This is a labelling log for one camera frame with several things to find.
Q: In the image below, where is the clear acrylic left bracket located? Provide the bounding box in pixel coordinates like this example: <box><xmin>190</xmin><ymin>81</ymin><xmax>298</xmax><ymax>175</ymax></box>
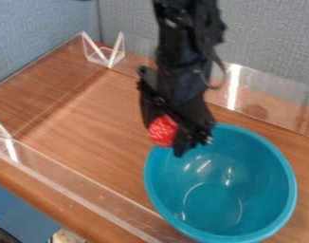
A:
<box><xmin>0</xmin><ymin>123</ymin><xmax>19</xmax><ymax>163</ymax></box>

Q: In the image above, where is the clear acrylic barrier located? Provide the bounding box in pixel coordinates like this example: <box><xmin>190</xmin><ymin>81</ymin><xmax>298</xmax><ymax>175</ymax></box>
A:
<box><xmin>0</xmin><ymin>140</ymin><xmax>192</xmax><ymax>243</ymax></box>
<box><xmin>80</xmin><ymin>31</ymin><xmax>309</xmax><ymax>140</ymax></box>

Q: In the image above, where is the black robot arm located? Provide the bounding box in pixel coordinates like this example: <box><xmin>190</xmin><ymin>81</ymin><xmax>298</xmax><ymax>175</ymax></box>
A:
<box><xmin>138</xmin><ymin>0</ymin><xmax>227</xmax><ymax>157</ymax></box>

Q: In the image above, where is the red toy strawberry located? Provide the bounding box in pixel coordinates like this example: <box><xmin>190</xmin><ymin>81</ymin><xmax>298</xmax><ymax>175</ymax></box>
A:
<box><xmin>148</xmin><ymin>116</ymin><xmax>179</xmax><ymax>148</ymax></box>

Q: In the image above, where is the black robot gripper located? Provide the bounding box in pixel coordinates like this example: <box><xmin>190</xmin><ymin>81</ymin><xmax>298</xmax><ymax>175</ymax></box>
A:
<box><xmin>139</xmin><ymin>62</ymin><xmax>216</xmax><ymax>158</ymax></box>

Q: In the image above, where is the clear acrylic front barrier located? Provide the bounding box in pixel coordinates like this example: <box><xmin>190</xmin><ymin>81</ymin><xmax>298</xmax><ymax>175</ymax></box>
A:
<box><xmin>0</xmin><ymin>140</ymin><xmax>192</xmax><ymax>243</ymax></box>

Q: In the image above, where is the blue plastic bowl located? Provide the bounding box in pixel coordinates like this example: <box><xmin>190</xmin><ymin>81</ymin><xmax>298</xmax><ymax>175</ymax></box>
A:
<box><xmin>143</xmin><ymin>123</ymin><xmax>298</xmax><ymax>243</ymax></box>

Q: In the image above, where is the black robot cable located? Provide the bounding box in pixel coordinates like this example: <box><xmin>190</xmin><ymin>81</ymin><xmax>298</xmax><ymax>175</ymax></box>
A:
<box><xmin>194</xmin><ymin>47</ymin><xmax>228</xmax><ymax>91</ymax></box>

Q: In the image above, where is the clear acrylic back barrier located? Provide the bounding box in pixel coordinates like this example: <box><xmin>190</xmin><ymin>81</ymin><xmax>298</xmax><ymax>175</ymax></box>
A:
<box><xmin>80</xmin><ymin>31</ymin><xmax>309</xmax><ymax>140</ymax></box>

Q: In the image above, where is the clear acrylic corner bracket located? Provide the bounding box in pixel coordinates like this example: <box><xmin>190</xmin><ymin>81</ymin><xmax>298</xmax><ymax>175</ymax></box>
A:
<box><xmin>82</xmin><ymin>31</ymin><xmax>126</xmax><ymax>68</ymax></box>

